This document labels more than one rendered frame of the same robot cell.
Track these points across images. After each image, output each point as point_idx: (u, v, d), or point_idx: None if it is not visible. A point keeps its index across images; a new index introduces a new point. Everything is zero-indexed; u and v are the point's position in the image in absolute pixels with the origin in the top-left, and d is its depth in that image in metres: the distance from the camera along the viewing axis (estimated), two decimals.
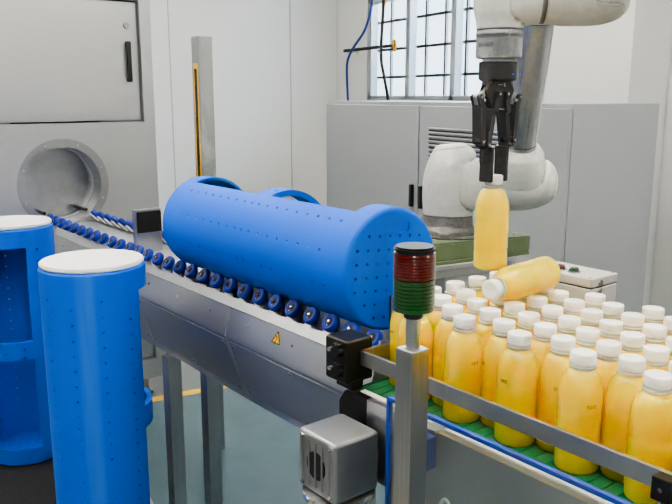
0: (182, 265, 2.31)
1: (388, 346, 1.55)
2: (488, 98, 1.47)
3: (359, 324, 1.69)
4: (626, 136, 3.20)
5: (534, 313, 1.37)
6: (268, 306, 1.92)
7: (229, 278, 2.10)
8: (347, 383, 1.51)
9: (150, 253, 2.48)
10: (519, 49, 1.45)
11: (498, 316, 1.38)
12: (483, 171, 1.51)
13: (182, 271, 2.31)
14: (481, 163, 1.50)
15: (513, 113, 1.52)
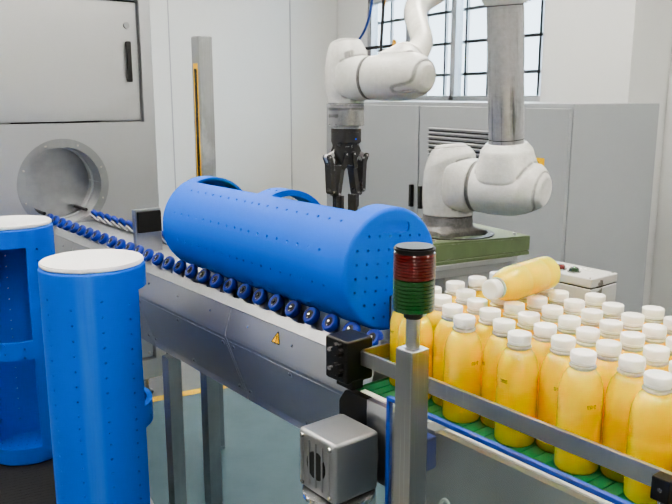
0: (182, 265, 2.31)
1: (388, 346, 1.55)
2: (337, 157, 1.85)
3: (359, 324, 1.69)
4: (626, 136, 3.20)
5: (534, 313, 1.37)
6: (268, 306, 1.92)
7: (229, 278, 2.10)
8: (347, 383, 1.51)
9: (150, 253, 2.48)
10: (360, 119, 1.83)
11: (498, 316, 1.38)
12: None
13: (182, 271, 2.31)
14: (334, 208, 1.88)
15: (361, 168, 1.91)
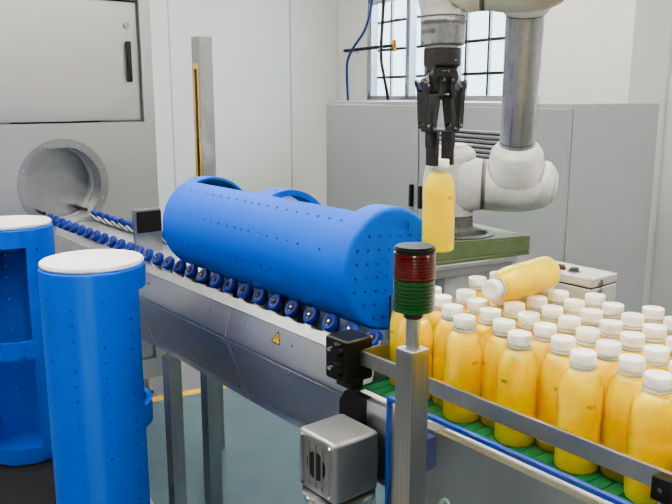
0: (182, 265, 2.31)
1: (388, 346, 1.55)
2: (432, 83, 1.51)
3: (359, 324, 1.69)
4: (626, 136, 3.20)
5: (534, 313, 1.37)
6: (268, 306, 1.92)
7: (229, 278, 2.10)
8: (347, 383, 1.51)
9: (150, 253, 2.48)
10: (461, 35, 1.49)
11: (498, 316, 1.38)
12: (429, 155, 1.55)
13: (182, 271, 2.31)
14: (427, 147, 1.54)
15: (459, 99, 1.56)
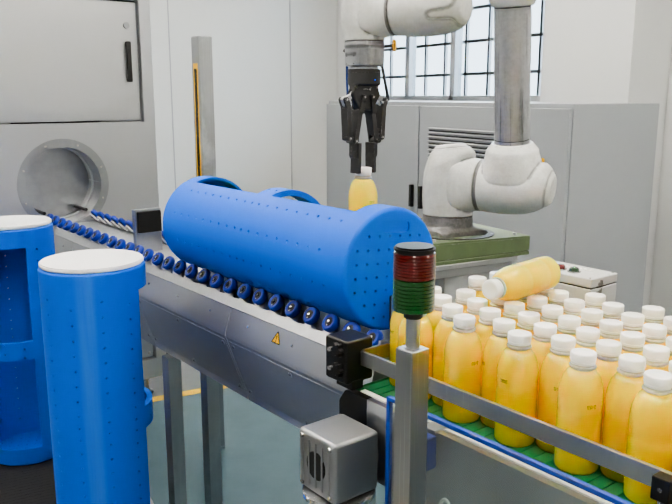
0: (182, 265, 2.31)
1: (388, 346, 1.55)
2: (354, 100, 1.70)
3: (359, 324, 1.69)
4: (626, 136, 3.20)
5: (534, 313, 1.37)
6: (268, 306, 1.92)
7: (229, 278, 2.10)
8: (347, 383, 1.51)
9: (150, 253, 2.48)
10: (379, 58, 1.68)
11: (498, 316, 1.38)
12: (353, 164, 1.74)
13: (182, 271, 2.31)
14: (350, 157, 1.73)
15: (380, 114, 1.75)
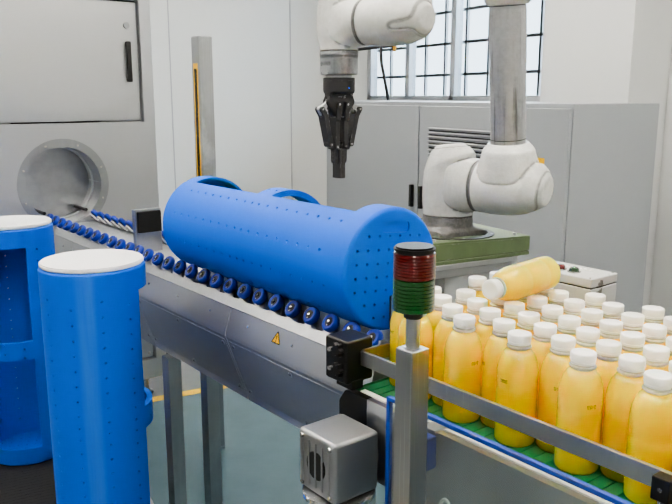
0: (182, 265, 2.31)
1: (388, 346, 1.55)
2: (329, 108, 1.77)
3: (359, 324, 1.69)
4: (626, 136, 3.20)
5: (534, 313, 1.37)
6: (268, 306, 1.92)
7: (229, 278, 2.10)
8: (347, 383, 1.51)
9: (150, 253, 2.48)
10: (353, 67, 1.75)
11: (498, 316, 1.38)
12: (335, 169, 1.82)
13: (182, 271, 2.31)
14: (332, 162, 1.81)
15: (352, 121, 1.82)
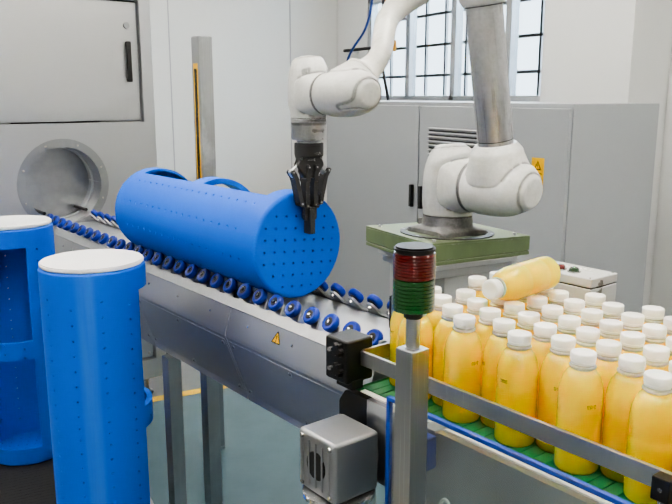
0: (173, 268, 2.33)
1: (388, 346, 1.55)
2: None
3: (356, 322, 1.70)
4: (626, 136, 3.20)
5: (534, 313, 1.37)
6: (275, 306, 1.90)
7: (228, 288, 2.08)
8: (347, 383, 1.51)
9: (151, 250, 2.49)
10: None
11: (498, 316, 1.38)
12: (312, 225, 1.97)
13: None
14: (315, 218, 1.98)
15: (295, 183, 1.93)
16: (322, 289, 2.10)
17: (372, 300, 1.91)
